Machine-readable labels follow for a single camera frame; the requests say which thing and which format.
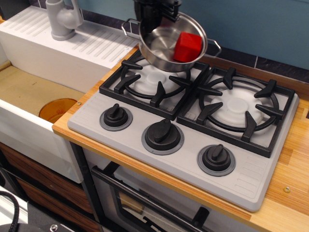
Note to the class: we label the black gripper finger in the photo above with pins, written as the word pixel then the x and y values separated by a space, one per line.
pixel 150 21

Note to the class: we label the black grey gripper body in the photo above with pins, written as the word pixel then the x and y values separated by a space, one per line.
pixel 171 8

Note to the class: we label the stainless steel pan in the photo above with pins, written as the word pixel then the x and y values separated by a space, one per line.
pixel 158 46

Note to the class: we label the red wooden cube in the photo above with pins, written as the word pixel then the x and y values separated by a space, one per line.
pixel 188 47

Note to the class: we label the black left stove knob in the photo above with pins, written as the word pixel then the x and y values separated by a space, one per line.
pixel 116 118

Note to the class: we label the black stove knob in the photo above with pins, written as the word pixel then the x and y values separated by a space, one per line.
pixel 162 138
pixel 216 160
pixel 116 118

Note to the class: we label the black middle stove knob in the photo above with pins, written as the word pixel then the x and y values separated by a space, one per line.
pixel 162 138

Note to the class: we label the grey toy stove top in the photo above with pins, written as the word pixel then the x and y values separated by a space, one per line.
pixel 245 186

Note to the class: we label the black right stove knob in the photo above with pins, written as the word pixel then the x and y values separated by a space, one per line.
pixel 216 160

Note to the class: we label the black left burner grate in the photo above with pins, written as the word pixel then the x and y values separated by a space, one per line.
pixel 139 84

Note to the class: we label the black burner grate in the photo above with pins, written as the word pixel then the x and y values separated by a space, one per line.
pixel 246 112
pixel 139 84

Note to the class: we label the grey toy faucet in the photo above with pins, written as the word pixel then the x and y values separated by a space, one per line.
pixel 63 21

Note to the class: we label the black right burner grate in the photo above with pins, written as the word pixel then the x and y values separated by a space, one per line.
pixel 246 112

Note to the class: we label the white toy sink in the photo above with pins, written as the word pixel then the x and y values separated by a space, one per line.
pixel 35 69

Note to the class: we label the wooden drawer fronts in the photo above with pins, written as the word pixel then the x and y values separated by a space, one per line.
pixel 49 191

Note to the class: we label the oven door with black handle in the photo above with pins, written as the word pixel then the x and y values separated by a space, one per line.
pixel 139 204

